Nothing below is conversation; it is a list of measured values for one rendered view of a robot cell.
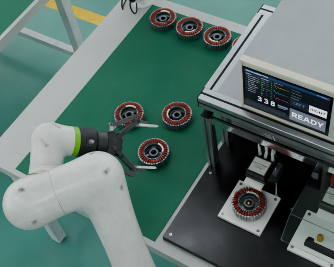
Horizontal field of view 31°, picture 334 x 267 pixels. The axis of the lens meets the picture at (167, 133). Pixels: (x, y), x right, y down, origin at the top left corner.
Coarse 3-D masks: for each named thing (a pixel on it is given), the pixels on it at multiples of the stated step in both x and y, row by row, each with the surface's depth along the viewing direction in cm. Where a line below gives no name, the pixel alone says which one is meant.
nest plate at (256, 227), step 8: (240, 184) 197; (232, 192) 196; (264, 192) 194; (272, 200) 192; (224, 208) 193; (272, 208) 191; (224, 216) 191; (232, 216) 191; (264, 216) 190; (240, 224) 189; (248, 224) 189; (256, 224) 188; (264, 224) 188; (256, 232) 187
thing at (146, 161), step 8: (144, 144) 211; (152, 144) 212; (160, 144) 210; (144, 152) 210; (152, 152) 212; (160, 152) 211; (168, 152) 209; (144, 160) 207; (152, 160) 207; (160, 160) 207; (168, 160) 210
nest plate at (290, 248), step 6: (288, 246) 183; (294, 246) 182; (294, 252) 182; (300, 252) 181; (306, 252) 181; (306, 258) 180; (312, 258) 179; (318, 258) 179; (318, 264) 179; (324, 264) 178; (330, 264) 178
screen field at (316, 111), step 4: (292, 100) 159; (292, 104) 160; (296, 104) 159; (300, 104) 158; (304, 104) 157; (300, 108) 160; (304, 108) 159; (308, 108) 158; (312, 108) 157; (316, 108) 156; (312, 112) 158; (316, 112) 157; (320, 112) 156; (324, 112) 155; (320, 116) 157; (324, 116) 156
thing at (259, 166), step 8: (264, 152) 190; (256, 160) 186; (264, 160) 185; (248, 168) 184; (256, 168) 184; (264, 168) 184; (272, 168) 186; (248, 176) 187; (256, 176) 184; (264, 176) 182; (248, 184) 186; (256, 184) 185; (264, 184) 186
